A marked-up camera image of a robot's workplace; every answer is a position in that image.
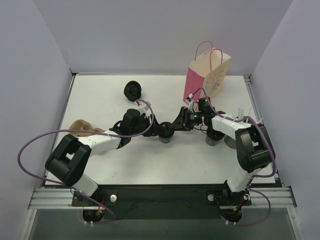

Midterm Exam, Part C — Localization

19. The black plastic cup lid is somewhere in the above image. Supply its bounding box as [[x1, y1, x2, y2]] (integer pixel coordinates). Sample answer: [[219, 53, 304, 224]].
[[159, 121, 174, 135]]

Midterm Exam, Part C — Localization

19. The black paper coffee cup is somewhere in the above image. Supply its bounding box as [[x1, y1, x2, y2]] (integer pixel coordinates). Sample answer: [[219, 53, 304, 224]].
[[158, 132, 174, 144]]

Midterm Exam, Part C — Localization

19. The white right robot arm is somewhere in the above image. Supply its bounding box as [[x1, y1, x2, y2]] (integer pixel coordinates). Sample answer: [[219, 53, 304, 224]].
[[168, 97, 275, 204]]

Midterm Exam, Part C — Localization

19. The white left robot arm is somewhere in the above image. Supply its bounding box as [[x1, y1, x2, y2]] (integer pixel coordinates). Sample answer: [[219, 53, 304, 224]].
[[45, 109, 162, 206]]

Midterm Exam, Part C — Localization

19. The stack of black cup lids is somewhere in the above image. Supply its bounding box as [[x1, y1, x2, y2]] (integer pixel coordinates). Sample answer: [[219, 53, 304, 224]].
[[123, 80, 142, 102]]

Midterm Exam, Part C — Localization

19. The grey cylindrical utensil holder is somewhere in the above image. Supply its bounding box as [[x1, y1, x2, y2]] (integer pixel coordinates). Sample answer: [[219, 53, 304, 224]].
[[223, 117, 263, 150]]

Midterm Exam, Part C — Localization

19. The white plastic fork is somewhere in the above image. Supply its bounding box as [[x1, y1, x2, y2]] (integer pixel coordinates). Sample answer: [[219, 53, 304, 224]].
[[246, 107, 252, 117]]

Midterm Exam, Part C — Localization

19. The pink cream paper bag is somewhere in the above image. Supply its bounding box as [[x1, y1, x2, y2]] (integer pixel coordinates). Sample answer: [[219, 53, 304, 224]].
[[182, 41, 232, 104]]

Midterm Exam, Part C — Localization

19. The brown cardboard cup carrier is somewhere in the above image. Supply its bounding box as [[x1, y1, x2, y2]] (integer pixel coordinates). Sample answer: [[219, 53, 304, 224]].
[[68, 119, 105, 137]]

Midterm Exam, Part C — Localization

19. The white plastic spoon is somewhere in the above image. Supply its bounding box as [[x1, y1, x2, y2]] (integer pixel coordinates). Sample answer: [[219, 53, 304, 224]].
[[257, 118, 263, 125]]

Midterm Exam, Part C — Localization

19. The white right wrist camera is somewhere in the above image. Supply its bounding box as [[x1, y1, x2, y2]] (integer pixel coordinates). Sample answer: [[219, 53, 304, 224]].
[[185, 93, 196, 112]]

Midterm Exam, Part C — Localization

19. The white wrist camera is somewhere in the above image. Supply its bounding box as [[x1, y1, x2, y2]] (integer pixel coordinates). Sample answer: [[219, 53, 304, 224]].
[[135, 99, 153, 115], [185, 93, 196, 112]]

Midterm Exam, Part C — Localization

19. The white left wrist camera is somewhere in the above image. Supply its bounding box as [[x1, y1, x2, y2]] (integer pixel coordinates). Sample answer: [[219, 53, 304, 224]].
[[135, 99, 153, 115]]

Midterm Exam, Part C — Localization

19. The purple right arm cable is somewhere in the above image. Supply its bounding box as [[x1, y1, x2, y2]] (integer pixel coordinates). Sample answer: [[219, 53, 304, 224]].
[[192, 87, 278, 226]]

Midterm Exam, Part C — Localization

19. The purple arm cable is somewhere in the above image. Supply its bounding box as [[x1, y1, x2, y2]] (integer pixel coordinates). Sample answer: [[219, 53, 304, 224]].
[[192, 87, 278, 226], [17, 99, 157, 222]]

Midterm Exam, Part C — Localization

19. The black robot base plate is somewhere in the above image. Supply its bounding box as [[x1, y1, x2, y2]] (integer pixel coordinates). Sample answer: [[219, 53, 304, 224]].
[[71, 184, 252, 222]]

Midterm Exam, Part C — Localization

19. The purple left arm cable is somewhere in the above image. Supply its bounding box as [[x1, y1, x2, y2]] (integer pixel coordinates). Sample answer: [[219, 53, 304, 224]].
[[17, 99, 157, 222]]

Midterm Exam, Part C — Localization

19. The aluminium frame rail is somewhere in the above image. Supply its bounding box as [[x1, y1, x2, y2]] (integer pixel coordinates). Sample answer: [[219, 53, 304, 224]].
[[28, 187, 297, 210]]

